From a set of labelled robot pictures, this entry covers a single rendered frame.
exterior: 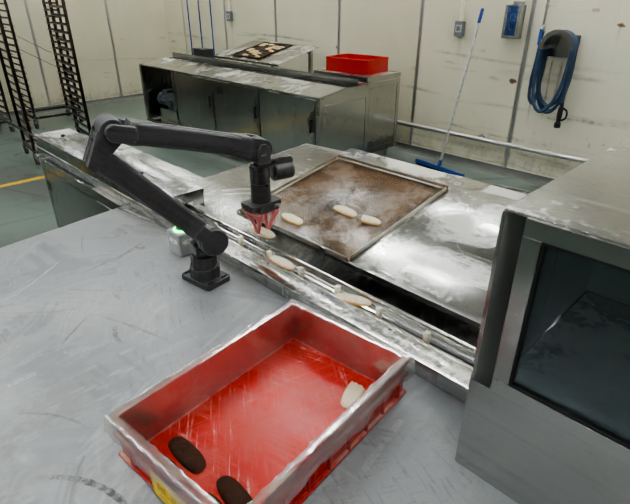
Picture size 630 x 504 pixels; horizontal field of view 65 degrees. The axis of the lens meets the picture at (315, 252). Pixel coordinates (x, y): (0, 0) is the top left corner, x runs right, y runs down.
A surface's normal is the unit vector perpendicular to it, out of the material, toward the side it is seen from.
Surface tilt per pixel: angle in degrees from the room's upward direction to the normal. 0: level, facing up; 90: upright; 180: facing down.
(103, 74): 90
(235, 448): 0
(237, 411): 0
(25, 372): 0
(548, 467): 90
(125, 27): 90
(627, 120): 90
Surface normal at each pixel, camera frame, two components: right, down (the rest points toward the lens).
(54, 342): 0.00, -0.88
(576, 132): -0.71, 0.33
